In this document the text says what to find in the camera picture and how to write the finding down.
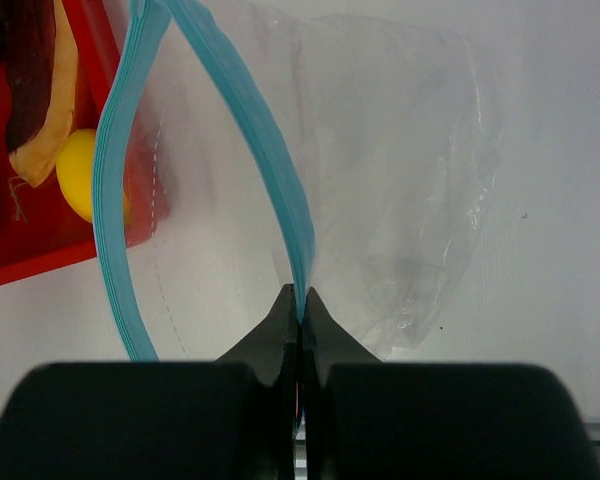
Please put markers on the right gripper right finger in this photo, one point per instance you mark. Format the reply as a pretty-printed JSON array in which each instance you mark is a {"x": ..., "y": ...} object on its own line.
[{"x": 367, "y": 419}]

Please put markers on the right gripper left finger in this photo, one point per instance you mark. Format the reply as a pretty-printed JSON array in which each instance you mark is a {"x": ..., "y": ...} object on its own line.
[{"x": 232, "y": 418}]

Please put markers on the clear zip top bag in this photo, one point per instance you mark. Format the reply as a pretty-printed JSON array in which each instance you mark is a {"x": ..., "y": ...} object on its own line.
[{"x": 242, "y": 148}]

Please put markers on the red plastic tray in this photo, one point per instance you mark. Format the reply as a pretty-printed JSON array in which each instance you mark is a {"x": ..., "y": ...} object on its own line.
[{"x": 39, "y": 231}]

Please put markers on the yellow lemon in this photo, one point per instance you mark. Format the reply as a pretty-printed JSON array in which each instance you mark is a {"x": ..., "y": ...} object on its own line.
[{"x": 74, "y": 169}]

